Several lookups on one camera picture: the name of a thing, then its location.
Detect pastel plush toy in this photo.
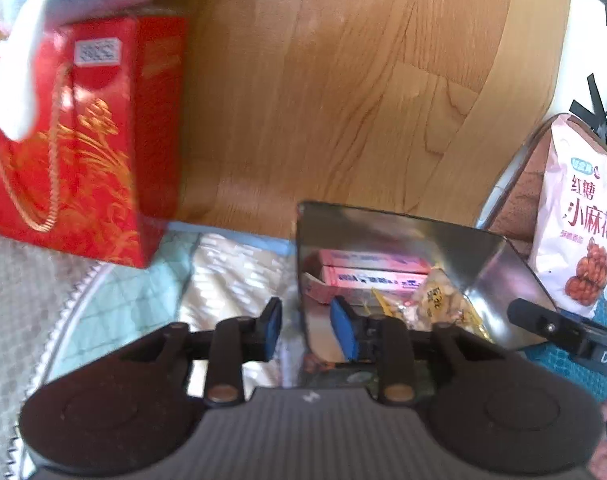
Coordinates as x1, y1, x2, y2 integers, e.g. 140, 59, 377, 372
0, 0, 194, 142

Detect person's right hand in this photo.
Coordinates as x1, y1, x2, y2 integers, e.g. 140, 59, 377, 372
589, 400, 607, 480

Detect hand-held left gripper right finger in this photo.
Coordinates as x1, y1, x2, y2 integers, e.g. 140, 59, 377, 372
330, 296, 493, 408

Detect large pink snack bag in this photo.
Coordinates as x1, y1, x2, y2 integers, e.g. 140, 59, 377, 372
527, 114, 607, 319

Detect pink snack box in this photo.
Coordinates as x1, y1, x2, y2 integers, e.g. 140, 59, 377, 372
303, 249, 431, 307

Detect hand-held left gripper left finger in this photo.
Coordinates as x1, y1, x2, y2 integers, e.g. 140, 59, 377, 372
118, 297, 283, 407

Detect yellow snack packet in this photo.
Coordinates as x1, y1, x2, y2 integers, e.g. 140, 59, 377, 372
373, 267, 490, 342

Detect crossed black tape strips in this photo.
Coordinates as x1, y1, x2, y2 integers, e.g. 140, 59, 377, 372
568, 72, 607, 151

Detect red gift bag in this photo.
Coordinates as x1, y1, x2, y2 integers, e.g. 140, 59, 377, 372
0, 15, 189, 270

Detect shiny metal tin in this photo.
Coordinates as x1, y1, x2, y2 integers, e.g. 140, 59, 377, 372
296, 201, 564, 363

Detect white lace mat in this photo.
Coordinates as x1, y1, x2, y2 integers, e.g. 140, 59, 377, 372
0, 230, 114, 480

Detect teal mat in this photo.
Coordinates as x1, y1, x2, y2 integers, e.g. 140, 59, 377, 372
526, 300, 607, 413

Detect pale green checked quilt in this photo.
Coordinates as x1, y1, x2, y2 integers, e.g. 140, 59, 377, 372
48, 220, 304, 396

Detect wooden headboard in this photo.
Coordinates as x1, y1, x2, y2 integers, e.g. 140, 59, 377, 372
134, 0, 574, 241

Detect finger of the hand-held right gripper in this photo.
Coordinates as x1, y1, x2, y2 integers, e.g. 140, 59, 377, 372
507, 298, 593, 357

